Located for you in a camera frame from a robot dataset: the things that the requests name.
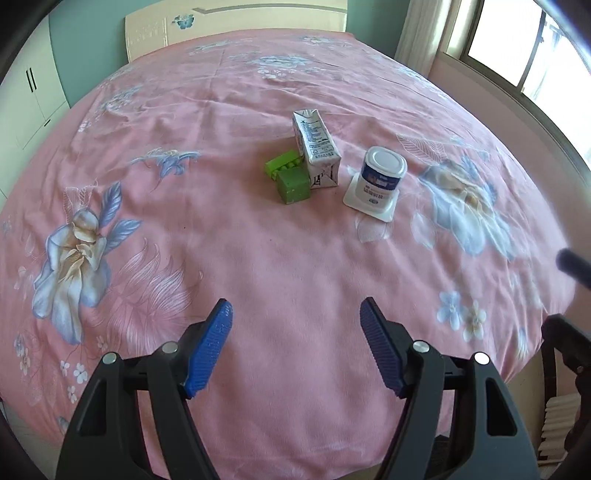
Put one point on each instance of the cream curtain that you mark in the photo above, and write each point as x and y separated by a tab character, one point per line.
429	32

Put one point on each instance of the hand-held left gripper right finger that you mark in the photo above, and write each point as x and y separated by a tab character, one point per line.
383	346

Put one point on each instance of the window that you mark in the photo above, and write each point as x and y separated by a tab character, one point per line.
531	55

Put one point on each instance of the green cube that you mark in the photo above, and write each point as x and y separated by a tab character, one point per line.
292	185

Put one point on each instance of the cream wardrobe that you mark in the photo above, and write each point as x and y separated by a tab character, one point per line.
27	106

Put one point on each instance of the green toy brick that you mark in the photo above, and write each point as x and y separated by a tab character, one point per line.
279	164

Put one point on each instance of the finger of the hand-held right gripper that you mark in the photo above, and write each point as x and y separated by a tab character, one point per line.
571	263
565	341

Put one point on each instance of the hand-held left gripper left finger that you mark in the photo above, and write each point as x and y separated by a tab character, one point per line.
210	346

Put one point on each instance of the pink floral bedspread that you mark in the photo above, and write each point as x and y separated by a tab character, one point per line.
231	254

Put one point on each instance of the white ribbed object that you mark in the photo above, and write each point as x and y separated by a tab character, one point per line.
559	424

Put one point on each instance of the white drink carton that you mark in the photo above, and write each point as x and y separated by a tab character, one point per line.
316	147

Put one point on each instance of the cream wooden headboard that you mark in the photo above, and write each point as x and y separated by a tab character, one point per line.
152	27

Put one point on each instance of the white and blue yogurt cup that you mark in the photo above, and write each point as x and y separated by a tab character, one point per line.
376	180

